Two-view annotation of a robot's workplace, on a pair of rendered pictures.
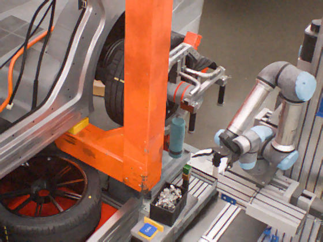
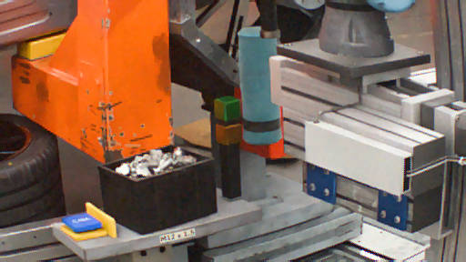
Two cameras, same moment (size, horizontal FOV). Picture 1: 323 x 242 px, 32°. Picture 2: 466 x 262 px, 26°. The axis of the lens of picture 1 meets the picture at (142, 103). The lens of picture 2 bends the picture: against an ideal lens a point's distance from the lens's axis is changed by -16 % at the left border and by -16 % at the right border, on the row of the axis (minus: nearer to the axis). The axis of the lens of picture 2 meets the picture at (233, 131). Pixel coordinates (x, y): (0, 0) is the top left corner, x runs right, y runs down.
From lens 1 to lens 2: 1.91 m
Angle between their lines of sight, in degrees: 28
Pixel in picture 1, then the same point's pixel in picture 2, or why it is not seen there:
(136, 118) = not seen: outside the picture
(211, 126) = not seen: hidden behind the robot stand
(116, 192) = not seen: hidden behind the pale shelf
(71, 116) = (26, 11)
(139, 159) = (96, 55)
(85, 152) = (39, 94)
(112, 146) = (69, 55)
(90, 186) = (22, 154)
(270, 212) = (355, 135)
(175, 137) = (248, 73)
